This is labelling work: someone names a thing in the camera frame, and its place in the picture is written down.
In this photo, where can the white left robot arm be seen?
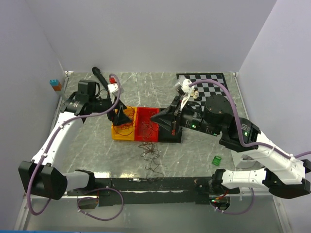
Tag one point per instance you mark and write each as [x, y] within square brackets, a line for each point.
[41, 176]

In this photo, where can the white stand device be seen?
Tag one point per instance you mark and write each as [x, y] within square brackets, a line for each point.
[242, 160]

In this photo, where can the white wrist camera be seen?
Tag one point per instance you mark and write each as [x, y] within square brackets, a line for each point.
[113, 87]
[182, 86]

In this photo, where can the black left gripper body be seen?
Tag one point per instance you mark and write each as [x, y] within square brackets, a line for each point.
[100, 105]

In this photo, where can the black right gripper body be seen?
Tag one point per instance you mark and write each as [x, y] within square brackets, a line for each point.
[189, 117]

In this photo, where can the black white chessboard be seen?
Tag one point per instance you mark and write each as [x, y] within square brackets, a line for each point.
[204, 89]

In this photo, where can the red plastic bin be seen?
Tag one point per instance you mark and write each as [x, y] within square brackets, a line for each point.
[145, 129]

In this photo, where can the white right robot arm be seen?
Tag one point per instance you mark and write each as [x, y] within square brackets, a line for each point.
[282, 175]

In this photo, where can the black marker orange cap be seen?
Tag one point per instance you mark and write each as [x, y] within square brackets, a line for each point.
[96, 71]

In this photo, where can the black plastic bin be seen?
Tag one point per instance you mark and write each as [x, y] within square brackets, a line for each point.
[165, 136]

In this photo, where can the yellow plastic bin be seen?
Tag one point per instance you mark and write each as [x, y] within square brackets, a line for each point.
[126, 131]

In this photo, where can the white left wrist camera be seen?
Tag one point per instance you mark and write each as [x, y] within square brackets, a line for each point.
[113, 87]

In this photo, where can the blue orange block tower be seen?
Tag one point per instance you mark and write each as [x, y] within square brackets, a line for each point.
[57, 87]

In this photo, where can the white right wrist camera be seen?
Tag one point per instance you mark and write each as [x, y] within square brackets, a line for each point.
[182, 86]

